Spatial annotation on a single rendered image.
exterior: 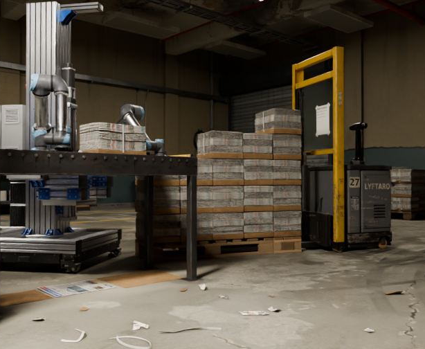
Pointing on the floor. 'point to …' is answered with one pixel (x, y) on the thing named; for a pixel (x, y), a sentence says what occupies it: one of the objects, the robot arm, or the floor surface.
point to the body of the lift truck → (356, 201)
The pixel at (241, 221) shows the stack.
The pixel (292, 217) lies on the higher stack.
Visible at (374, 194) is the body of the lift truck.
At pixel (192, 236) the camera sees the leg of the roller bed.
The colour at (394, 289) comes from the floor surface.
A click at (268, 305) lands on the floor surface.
